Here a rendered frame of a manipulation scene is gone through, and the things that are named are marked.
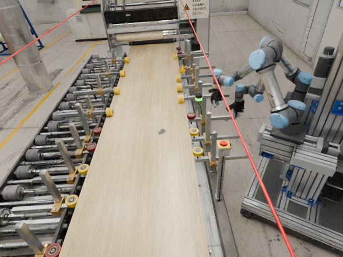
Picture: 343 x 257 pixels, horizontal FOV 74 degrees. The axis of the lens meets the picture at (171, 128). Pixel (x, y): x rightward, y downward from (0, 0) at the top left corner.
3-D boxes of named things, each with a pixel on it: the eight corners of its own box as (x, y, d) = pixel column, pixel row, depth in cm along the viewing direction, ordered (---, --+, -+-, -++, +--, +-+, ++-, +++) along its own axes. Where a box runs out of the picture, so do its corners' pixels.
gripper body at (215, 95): (215, 103, 200) (216, 90, 193) (210, 98, 207) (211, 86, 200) (223, 100, 202) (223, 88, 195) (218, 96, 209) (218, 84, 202)
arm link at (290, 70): (297, 87, 202) (263, 49, 176) (288, 80, 214) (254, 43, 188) (309, 77, 198) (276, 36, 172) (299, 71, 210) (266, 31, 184)
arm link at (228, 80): (238, 75, 182) (227, 71, 190) (227, 79, 177) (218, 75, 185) (237, 84, 187) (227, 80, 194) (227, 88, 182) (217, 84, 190)
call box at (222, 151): (227, 149, 142) (228, 139, 137) (229, 157, 136) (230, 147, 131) (215, 150, 142) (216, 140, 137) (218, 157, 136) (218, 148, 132)
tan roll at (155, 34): (193, 34, 402) (193, 27, 395) (193, 36, 392) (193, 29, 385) (112, 41, 404) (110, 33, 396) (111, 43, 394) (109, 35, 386)
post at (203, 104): (204, 135, 230) (205, 93, 201) (204, 137, 228) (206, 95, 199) (201, 135, 230) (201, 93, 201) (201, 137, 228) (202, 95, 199)
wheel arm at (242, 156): (248, 156, 186) (249, 152, 183) (249, 159, 183) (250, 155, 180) (195, 160, 186) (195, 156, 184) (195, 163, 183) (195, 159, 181)
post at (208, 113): (208, 154, 212) (210, 110, 183) (209, 156, 209) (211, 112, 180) (204, 154, 212) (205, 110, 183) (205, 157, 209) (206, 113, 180)
